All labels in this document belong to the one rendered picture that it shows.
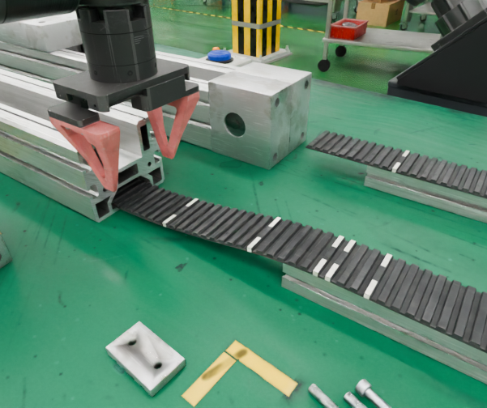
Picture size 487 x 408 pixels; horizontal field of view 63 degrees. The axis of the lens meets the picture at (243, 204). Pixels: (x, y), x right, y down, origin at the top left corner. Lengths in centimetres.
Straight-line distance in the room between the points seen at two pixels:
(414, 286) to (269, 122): 25
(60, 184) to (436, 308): 36
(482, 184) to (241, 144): 27
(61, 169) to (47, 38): 35
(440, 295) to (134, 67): 29
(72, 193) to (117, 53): 16
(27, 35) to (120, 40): 45
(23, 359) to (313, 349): 21
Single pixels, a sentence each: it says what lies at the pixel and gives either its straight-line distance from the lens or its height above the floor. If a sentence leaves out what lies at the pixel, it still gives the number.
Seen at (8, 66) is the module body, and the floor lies 81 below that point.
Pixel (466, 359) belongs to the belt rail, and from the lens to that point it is 33.
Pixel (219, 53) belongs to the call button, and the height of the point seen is 85.
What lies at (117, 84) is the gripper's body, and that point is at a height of 93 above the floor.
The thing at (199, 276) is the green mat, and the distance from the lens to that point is 36.
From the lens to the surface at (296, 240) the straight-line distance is 34.
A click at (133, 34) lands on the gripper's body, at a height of 96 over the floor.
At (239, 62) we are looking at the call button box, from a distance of 71.
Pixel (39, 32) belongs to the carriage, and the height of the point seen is 89.
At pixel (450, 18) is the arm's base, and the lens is 87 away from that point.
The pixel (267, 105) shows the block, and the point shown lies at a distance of 46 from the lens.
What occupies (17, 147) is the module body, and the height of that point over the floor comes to 83.
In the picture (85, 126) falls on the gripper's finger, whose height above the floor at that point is 90.
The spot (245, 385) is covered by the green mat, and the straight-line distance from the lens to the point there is 29.
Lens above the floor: 103
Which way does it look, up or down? 35 degrees down
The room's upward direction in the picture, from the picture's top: 1 degrees counter-clockwise
